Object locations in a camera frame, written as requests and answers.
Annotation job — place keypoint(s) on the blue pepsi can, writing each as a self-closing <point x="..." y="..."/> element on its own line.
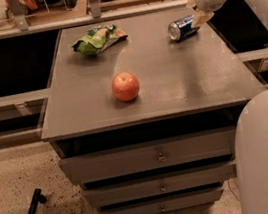
<point x="182" y="28"/>

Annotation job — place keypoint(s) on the green chip bag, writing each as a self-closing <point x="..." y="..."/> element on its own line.
<point x="98" y="38"/>

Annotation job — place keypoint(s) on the red apple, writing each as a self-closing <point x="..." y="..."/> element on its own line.
<point x="125" y="86"/>

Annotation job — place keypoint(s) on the top grey drawer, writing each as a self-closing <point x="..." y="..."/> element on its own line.
<point x="113" y="163"/>

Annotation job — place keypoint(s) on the grey drawer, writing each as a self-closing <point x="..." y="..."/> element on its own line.
<point x="172" y="203"/>
<point x="159" y="185"/>
<point x="113" y="163"/>

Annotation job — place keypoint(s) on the metal shelf rail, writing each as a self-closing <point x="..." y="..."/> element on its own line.
<point x="15" y="21"/>

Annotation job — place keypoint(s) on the middle grey drawer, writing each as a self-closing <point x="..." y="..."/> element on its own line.
<point x="159" y="185"/>

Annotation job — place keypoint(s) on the bottom grey drawer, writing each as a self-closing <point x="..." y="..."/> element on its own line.
<point x="172" y="203"/>

